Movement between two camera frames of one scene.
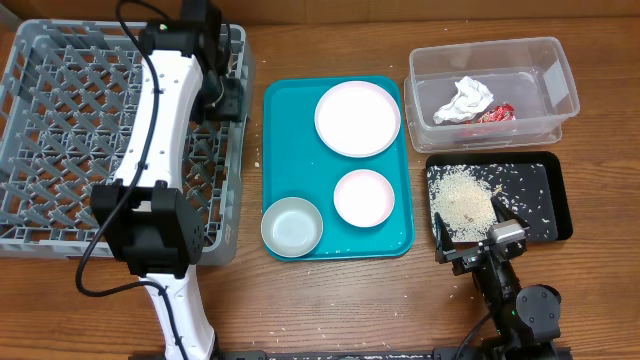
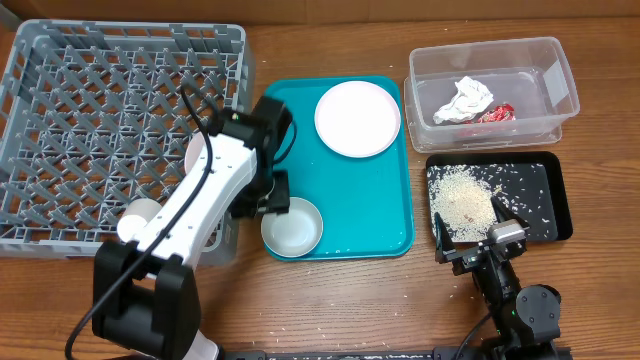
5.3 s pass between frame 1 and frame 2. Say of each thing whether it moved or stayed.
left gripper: moved
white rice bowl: moved
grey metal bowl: stayed
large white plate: stayed
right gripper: stayed
